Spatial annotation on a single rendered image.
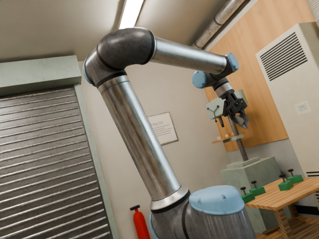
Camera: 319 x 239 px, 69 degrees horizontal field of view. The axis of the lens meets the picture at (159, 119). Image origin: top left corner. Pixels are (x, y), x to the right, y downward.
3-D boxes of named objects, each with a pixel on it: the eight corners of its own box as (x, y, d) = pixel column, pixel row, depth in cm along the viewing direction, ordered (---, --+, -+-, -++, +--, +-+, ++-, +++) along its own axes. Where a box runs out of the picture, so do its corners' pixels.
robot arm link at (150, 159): (196, 260, 69) (87, 37, 71) (159, 255, 82) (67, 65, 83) (220, 228, 80) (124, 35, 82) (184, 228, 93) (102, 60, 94)
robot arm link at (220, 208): (243, 267, 56) (218, 195, 59) (191, 260, 68) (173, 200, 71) (268, 238, 67) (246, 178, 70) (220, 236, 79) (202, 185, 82)
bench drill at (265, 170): (264, 213, 304) (222, 100, 330) (308, 218, 248) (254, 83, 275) (236, 227, 284) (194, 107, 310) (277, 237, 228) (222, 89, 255)
